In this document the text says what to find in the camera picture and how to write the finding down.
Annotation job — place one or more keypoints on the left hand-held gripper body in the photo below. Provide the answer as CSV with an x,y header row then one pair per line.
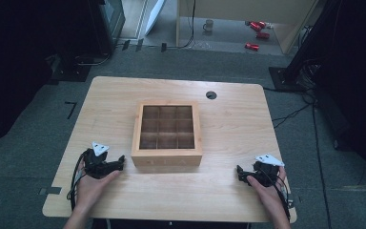
x,y
97,165

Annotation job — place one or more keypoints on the wooden compartment box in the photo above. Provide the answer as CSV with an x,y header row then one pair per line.
x,y
166,156

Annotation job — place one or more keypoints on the grey mug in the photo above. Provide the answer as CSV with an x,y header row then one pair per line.
x,y
208,25

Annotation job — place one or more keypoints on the black metal stand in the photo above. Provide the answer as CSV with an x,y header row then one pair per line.
x,y
301,57

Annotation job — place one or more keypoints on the white board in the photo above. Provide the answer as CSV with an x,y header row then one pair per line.
x,y
154,16

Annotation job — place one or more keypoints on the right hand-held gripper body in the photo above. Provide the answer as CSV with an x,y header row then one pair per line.
x,y
267,171

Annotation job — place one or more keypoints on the black monitor cabinet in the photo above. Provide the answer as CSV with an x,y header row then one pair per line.
x,y
108,22

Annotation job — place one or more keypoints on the person's left hand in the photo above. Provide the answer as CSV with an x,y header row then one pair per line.
x,y
90,189

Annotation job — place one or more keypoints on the person's right hand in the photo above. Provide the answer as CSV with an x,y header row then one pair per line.
x,y
268,195

